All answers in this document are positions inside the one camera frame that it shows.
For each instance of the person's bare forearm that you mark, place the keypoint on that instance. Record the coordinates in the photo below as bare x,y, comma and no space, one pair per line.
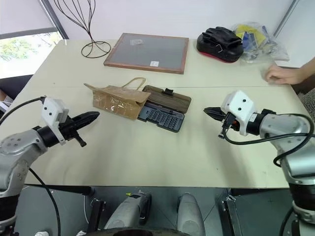
307,71

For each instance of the black seat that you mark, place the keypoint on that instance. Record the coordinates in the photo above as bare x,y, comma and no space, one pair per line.
14,84

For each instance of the silver robot right leg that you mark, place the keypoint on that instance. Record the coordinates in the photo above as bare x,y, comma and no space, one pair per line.
190,214

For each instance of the grey patterned garment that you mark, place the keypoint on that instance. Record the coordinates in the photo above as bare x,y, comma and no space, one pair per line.
308,102

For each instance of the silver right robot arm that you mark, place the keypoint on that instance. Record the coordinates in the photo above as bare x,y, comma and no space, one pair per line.
283,125

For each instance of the black red boxing focus mitt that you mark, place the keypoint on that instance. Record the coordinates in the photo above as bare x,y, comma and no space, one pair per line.
214,49

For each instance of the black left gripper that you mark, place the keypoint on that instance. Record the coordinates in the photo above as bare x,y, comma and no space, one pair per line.
69,127

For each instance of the grey window frame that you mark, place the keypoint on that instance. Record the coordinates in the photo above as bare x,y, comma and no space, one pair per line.
55,19

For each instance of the wood framed grey board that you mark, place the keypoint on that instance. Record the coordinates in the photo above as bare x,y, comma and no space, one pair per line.
147,51

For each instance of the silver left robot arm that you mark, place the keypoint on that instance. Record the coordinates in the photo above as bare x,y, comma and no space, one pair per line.
14,152

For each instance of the clear plastic bag with items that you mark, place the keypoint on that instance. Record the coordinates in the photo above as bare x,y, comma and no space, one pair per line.
265,46

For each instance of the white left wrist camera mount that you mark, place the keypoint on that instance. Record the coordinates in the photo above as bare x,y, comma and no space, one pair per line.
53,108

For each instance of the brown paper bag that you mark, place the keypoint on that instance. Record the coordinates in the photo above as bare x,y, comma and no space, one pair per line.
115,98

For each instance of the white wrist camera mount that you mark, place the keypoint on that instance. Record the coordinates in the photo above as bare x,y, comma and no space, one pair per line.
240,100
53,108

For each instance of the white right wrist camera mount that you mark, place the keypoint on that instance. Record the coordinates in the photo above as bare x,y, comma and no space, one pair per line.
240,100

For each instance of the person's bare hand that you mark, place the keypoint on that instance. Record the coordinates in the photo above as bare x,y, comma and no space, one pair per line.
283,75

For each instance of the dark rounded robot torso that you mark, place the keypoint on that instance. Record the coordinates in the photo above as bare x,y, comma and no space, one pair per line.
137,232

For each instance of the white roller blind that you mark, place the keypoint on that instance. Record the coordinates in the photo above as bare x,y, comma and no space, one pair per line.
22,14

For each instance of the black table frame leg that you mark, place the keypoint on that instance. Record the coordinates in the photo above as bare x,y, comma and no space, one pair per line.
232,216
96,216

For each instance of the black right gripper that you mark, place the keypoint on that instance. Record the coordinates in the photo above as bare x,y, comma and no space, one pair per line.
229,123

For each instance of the screwdriver bit case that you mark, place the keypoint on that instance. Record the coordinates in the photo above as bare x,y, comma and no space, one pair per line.
162,120

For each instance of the silver robot leg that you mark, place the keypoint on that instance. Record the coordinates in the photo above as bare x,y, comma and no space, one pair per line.
128,209
190,214

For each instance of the silver robot left leg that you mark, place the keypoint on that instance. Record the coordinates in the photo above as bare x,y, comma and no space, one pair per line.
128,209

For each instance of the black table frame bar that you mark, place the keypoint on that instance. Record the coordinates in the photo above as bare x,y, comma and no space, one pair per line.
64,189

